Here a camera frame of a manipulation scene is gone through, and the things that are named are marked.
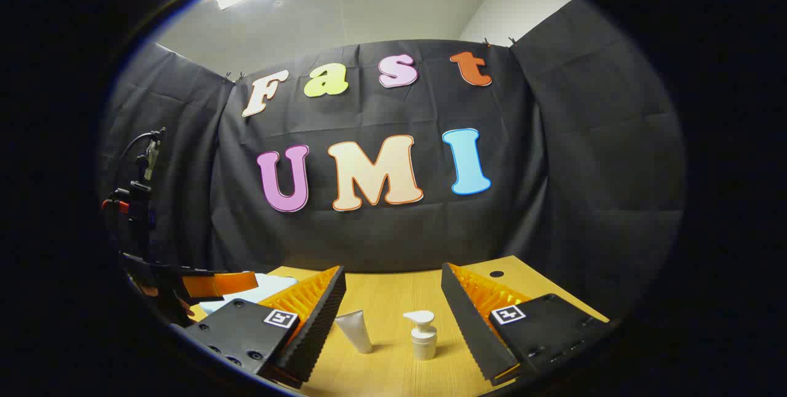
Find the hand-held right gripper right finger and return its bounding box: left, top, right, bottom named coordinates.
left=441, top=262, right=612, bottom=385

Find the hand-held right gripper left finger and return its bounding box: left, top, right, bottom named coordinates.
left=184, top=265, right=347, bottom=385

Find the white squeeze tube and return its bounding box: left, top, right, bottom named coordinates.
left=334, top=310, right=374, bottom=355

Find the white pump bottle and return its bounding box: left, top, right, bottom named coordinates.
left=403, top=310, right=438, bottom=361

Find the light blue suitcase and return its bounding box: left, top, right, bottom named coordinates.
left=199, top=273, right=299, bottom=315

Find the black backdrop cloth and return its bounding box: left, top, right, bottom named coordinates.
left=98, top=0, right=686, bottom=324

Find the black cable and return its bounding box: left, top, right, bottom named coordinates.
left=119, top=129, right=164, bottom=167

